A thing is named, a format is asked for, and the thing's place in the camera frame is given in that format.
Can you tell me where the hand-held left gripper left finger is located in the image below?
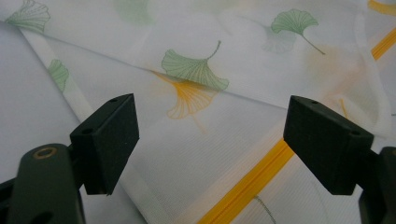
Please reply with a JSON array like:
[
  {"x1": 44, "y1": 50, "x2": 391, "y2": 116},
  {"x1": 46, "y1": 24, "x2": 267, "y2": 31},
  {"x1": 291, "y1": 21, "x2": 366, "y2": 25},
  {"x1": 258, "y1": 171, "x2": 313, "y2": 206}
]
[{"x1": 68, "y1": 92, "x2": 140, "y2": 196}]

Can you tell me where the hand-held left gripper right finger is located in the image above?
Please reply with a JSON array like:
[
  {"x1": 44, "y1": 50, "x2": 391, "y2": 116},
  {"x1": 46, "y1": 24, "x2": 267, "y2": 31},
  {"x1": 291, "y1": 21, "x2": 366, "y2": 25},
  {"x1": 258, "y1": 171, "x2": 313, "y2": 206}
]
[{"x1": 282, "y1": 94, "x2": 375, "y2": 196}]

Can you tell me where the white mesh leaf-print laundry bag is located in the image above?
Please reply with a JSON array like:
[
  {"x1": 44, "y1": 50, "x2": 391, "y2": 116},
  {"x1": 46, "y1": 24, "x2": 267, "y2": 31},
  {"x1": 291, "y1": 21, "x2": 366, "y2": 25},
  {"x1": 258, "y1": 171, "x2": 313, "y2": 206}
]
[{"x1": 0, "y1": 0, "x2": 396, "y2": 224}]

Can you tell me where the pale blue table mat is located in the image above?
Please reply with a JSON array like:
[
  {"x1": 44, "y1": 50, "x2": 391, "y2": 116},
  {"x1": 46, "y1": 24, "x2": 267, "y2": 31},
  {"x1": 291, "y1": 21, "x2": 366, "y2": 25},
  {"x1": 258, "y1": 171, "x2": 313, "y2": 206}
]
[{"x1": 0, "y1": 21, "x2": 148, "y2": 224}]

